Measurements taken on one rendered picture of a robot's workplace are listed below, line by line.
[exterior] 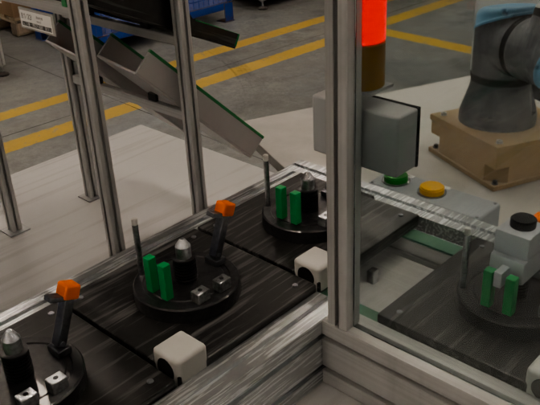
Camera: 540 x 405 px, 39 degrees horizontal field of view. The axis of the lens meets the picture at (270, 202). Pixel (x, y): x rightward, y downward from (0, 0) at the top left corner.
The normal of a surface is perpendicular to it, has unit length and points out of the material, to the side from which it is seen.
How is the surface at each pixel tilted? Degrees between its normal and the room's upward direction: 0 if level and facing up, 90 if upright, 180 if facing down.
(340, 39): 90
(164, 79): 90
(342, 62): 90
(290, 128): 0
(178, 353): 0
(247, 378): 90
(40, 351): 0
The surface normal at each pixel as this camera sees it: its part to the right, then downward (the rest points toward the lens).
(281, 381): 0.73, 0.29
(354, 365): -0.68, 0.37
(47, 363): -0.04, -0.88
